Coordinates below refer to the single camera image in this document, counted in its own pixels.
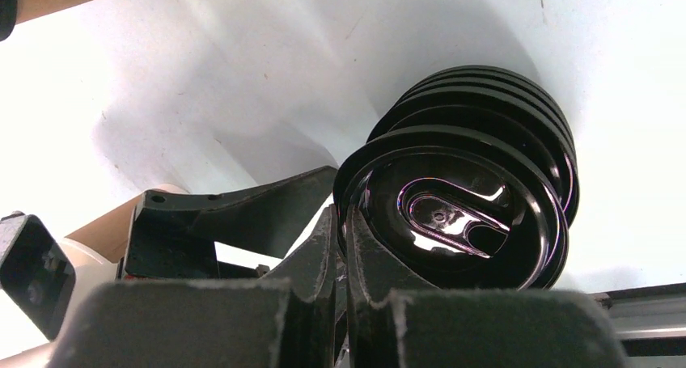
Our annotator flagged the black plastic cup lid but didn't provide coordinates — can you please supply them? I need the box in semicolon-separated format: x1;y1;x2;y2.
332;125;569;289

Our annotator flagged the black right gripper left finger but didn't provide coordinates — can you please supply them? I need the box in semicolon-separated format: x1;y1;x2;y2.
266;205;337;367

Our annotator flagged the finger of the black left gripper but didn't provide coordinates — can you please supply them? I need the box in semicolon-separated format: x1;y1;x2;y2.
121;166;337;279

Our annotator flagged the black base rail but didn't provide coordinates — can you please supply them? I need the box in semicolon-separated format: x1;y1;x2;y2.
591;283;685;367

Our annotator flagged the stack of black lids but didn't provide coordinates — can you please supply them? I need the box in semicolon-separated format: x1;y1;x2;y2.
368;65;580;224

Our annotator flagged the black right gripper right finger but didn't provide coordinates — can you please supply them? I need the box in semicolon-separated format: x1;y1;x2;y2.
345;208;437;367

